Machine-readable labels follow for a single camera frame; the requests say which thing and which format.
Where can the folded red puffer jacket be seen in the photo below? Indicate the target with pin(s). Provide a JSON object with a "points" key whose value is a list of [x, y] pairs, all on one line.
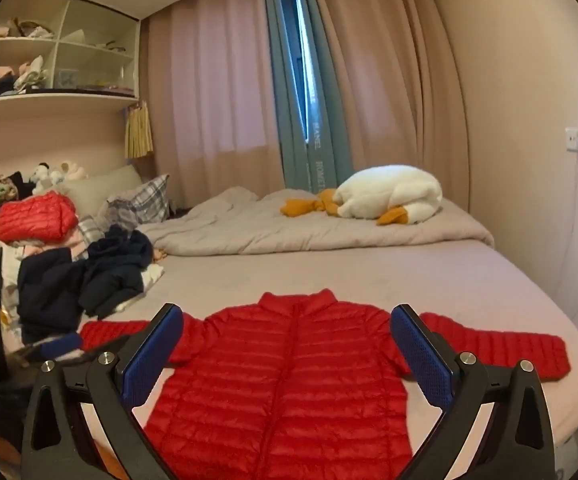
{"points": [[34, 220]]}

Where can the white plush dog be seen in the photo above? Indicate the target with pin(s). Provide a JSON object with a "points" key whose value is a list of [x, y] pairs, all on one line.
{"points": [[44, 175]]}

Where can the beige pillow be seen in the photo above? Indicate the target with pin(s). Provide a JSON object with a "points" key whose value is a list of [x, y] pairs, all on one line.
{"points": [[99, 185]]}

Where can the dark navy coat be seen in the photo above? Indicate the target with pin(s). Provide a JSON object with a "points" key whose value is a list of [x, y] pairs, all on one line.
{"points": [[49, 290]]}

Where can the pile of small clothes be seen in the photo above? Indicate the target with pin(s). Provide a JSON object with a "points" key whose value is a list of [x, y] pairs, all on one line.
{"points": [[14, 77]]}

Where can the teal curtain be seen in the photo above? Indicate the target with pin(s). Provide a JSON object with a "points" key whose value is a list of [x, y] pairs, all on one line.
{"points": [[326, 130]]}

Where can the red puffer jacket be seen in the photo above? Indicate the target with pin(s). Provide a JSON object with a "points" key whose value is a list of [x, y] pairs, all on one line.
{"points": [[34, 220], [289, 385]]}

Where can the white shelf unit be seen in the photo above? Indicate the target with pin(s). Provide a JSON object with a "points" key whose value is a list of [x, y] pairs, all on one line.
{"points": [[89, 95]]}

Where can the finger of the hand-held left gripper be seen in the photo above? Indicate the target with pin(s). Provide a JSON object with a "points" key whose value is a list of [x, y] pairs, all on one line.
{"points": [[61, 344]]}

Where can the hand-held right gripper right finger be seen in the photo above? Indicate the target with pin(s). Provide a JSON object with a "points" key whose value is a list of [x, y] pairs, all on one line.
{"points": [[419, 355]]}

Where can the plaid pillow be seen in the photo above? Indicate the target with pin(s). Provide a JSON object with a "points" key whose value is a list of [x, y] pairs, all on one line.
{"points": [[146, 200]]}

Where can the bed with pink sheet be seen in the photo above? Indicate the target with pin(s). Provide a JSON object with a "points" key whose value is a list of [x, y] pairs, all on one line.
{"points": [[369, 280]]}

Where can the pink curtain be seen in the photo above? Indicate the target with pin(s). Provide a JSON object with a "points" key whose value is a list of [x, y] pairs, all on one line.
{"points": [[394, 75], [209, 85]]}

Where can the window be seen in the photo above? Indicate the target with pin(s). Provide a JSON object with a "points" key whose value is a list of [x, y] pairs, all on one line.
{"points": [[290, 60]]}

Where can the beige quilt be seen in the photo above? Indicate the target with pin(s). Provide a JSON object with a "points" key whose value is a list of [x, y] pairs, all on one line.
{"points": [[279, 225]]}

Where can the white plush goose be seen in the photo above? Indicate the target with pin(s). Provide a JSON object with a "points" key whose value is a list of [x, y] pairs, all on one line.
{"points": [[389, 192]]}

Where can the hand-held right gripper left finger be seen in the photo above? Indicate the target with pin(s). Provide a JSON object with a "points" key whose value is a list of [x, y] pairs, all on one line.
{"points": [[151, 355]]}

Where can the yellow hanging cloth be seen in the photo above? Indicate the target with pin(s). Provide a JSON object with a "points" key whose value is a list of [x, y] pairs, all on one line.
{"points": [[138, 132]]}

